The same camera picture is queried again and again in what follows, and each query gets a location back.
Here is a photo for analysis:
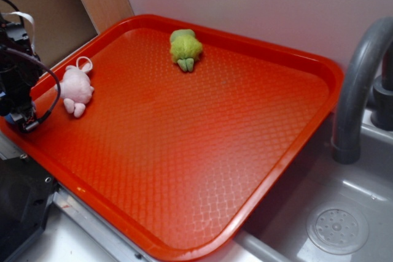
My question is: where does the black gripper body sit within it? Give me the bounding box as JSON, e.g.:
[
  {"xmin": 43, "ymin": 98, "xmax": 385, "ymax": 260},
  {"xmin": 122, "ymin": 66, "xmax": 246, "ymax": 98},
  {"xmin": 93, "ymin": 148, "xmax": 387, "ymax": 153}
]
[{"xmin": 1, "ymin": 17, "xmax": 42, "ymax": 133}]

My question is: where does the pink plush bunny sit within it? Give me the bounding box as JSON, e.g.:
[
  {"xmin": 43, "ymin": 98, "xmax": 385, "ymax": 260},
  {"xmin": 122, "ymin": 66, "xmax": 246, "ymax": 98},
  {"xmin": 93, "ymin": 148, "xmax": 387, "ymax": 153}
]
[{"xmin": 54, "ymin": 56, "xmax": 95, "ymax": 118}]

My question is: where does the brown cardboard panel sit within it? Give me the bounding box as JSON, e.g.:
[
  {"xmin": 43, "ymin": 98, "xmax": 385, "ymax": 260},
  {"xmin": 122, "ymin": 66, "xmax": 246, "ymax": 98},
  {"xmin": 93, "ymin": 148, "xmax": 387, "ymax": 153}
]
[{"xmin": 10, "ymin": 0, "xmax": 134, "ymax": 67}]

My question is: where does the green plush toy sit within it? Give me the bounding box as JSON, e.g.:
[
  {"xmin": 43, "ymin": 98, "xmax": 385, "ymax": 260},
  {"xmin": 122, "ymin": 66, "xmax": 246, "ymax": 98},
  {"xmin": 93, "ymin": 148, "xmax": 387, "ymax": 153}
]
[{"xmin": 169, "ymin": 29, "xmax": 203, "ymax": 72}]

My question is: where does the red plastic tray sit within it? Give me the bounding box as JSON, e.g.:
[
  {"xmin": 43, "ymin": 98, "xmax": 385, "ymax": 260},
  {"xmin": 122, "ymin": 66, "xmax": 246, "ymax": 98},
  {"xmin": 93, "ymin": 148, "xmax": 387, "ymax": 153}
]
[{"xmin": 1, "ymin": 15, "xmax": 343, "ymax": 261}]

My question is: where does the grey toy sink basin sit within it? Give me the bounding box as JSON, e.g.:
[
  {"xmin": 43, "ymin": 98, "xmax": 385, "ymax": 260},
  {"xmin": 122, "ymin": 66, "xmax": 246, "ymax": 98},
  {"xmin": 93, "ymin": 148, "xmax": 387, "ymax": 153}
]
[{"xmin": 235, "ymin": 119, "xmax": 392, "ymax": 261}]

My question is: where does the grey sink faucet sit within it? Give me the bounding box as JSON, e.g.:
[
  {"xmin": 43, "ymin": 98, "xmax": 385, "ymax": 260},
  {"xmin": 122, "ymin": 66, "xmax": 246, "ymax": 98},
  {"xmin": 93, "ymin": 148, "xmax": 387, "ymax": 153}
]
[{"xmin": 332, "ymin": 17, "xmax": 392, "ymax": 164}]

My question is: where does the sink drain strainer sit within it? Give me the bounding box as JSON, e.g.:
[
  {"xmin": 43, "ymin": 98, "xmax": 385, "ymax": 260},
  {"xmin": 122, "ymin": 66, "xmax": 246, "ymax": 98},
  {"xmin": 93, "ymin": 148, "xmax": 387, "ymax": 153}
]
[{"xmin": 306, "ymin": 202, "xmax": 369, "ymax": 255}]

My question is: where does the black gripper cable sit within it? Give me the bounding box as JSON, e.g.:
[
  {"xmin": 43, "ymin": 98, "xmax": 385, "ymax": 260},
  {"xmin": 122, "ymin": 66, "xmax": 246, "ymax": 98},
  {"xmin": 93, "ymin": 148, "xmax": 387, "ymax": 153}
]
[{"xmin": 0, "ymin": 45, "xmax": 61, "ymax": 123}]

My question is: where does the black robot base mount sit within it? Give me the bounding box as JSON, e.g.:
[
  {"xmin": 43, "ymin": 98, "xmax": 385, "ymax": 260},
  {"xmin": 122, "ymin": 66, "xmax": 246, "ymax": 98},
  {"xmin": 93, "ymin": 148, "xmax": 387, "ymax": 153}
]
[{"xmin": 1, "ymin": 154, "xmax": 57, "ymax": 261}]

